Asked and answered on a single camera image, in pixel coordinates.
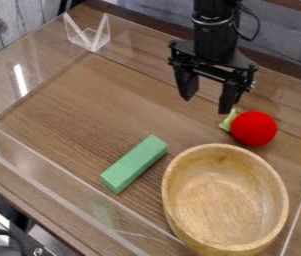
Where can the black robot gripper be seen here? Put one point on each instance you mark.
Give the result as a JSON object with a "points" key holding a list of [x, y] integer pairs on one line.
{"points": [[210, 56]]}

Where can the red plush fruit green leaf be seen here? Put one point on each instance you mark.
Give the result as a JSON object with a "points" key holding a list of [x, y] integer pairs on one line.
{"points": [[253, 128]]}

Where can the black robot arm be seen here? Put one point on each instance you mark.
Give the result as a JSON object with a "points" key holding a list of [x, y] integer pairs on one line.
{"points": [[219, 8]]}

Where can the green rectangular block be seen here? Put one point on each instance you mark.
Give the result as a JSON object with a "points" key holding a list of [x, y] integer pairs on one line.
{"points": [[130, 166]]}

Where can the wooden oval bowl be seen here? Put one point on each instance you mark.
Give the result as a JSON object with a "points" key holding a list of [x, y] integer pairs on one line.
{"points": [[225, 200]]}

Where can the clear acrylic tray enclosure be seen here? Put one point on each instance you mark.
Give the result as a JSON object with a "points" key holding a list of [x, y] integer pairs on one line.
{"points": [[86, 90]]}

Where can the black metal frame bracket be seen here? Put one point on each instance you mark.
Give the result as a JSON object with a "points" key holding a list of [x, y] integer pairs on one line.
{"points": [[25, 243]]}

